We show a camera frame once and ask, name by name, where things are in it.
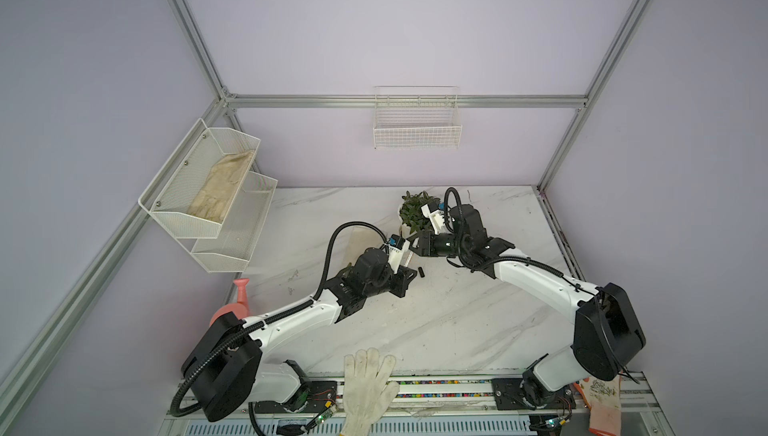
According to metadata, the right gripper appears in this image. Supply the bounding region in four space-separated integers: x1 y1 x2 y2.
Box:
401 229 468 258

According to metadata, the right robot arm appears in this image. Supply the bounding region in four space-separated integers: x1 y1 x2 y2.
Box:
409 202 646 409

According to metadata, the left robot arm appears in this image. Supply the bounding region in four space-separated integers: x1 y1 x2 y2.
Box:
168 247 424 422

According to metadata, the potted green plant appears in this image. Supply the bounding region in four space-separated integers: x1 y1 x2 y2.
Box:
398 190 440 236

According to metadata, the white work glove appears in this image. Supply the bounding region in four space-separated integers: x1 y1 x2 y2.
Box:
340 348 400 436

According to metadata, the lower white mesh shelf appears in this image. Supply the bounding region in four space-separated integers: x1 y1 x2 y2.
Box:
191 171 278 273

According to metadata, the white mesh shelf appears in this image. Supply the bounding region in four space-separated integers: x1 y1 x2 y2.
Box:
191 171 278 273
138 119 260 239

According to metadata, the upper white mesh shelf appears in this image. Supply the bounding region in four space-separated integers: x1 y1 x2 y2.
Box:
138 119 260 239

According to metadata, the orange white glove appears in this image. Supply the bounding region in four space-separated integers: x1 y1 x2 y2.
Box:
577 376 622 436

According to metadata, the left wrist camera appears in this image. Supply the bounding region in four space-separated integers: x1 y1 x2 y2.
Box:
388 234 410 273

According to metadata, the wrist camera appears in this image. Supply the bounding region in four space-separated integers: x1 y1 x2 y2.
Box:
421 197 449 234
388 234 410 273

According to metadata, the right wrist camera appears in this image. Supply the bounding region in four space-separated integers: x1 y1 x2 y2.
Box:
421 197 449 234

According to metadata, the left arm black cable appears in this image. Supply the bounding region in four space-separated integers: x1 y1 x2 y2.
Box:
311 220 390 302

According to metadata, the white wire basket back wall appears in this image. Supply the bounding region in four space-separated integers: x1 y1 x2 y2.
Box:
373 86 463 150

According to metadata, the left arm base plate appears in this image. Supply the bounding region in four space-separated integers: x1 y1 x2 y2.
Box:
254 380 338 414

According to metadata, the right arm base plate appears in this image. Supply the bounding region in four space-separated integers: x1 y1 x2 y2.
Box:
491 378 575 411

